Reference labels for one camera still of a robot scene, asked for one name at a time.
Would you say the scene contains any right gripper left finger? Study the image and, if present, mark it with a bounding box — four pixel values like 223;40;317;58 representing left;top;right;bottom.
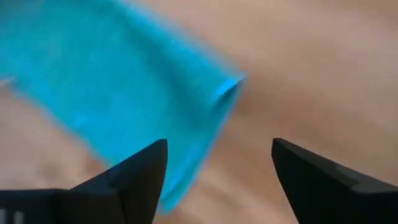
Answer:
70;138;169;224

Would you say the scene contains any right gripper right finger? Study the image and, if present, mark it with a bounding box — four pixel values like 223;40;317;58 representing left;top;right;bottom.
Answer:
271;138;384;224

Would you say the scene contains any teal microfiber towel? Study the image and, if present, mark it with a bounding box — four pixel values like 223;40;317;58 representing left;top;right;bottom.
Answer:
0;0;247;215

